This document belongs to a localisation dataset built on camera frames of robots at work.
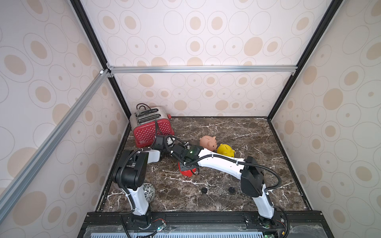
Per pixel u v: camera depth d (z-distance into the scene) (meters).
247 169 0.56
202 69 1.27
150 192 0.82
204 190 0.84
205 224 0.73
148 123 0.92
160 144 0.79
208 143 0.93
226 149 0.90
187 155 0.59
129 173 0.49
